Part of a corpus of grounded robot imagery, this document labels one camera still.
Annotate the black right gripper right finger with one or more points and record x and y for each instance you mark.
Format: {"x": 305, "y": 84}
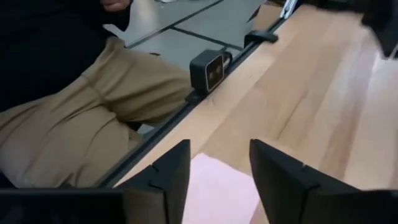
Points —
{"x": 280, "y": 177}

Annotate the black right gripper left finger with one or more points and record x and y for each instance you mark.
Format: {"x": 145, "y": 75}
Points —
{"x": 164, "y": 186}

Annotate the pink sticky note pad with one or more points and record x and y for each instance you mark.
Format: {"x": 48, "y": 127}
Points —
{"x": 217, "y": 193}

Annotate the person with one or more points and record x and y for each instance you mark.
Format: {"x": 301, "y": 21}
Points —
{"x": 77, "y": 124}

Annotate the person's hand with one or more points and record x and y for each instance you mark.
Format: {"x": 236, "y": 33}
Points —
{"x": 115, "y": 4}

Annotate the black table-level camera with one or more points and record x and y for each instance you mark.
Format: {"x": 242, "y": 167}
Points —
{"x": 205, "y": 73}

